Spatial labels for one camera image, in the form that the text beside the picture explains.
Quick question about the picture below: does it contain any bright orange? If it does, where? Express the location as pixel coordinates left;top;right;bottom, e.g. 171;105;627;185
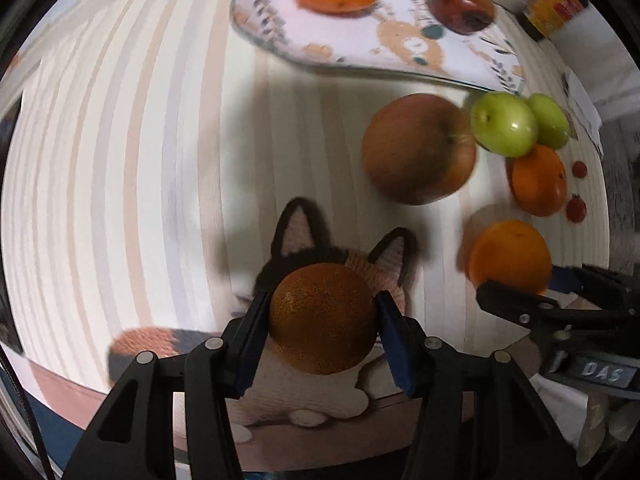
465;220;552;294

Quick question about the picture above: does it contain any cherry tomato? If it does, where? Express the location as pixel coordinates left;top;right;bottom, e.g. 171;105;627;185
565;194;588;224
572;160;588;179

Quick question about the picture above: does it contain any small orange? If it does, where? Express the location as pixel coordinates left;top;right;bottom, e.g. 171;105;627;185
506;144;567;217

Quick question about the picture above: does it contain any green apple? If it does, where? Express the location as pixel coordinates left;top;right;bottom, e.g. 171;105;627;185
526;93;570;151
470;91;538;158

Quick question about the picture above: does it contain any dark orange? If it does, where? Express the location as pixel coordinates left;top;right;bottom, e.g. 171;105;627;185
269;263;376;375

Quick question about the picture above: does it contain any large brown pear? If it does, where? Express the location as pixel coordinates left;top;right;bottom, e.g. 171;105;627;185
360;93;477;206

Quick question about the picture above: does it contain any white folded paper towel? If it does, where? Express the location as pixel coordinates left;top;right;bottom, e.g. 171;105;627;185
563;68;603;158

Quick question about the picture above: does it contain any striped cat table mat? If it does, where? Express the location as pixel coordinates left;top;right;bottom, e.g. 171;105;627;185
0;0;612;476

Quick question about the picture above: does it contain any soy sauce bottle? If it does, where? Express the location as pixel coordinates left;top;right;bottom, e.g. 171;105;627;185
516;0;589;42

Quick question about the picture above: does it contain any dark red apple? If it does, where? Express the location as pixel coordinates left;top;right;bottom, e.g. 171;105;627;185
425;0;497;36

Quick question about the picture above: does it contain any patterned oval plate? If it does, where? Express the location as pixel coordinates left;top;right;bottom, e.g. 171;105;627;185
230;0;525;94

